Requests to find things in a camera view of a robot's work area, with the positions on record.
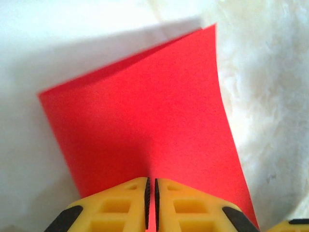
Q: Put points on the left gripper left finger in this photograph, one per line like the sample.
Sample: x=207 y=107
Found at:
x=116 y=207

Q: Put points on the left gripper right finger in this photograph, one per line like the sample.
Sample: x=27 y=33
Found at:
x=193 y=210

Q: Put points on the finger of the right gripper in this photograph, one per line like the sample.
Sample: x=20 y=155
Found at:
x=292 y=227

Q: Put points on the red square paper sheet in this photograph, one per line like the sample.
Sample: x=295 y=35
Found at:
x=144 y=108

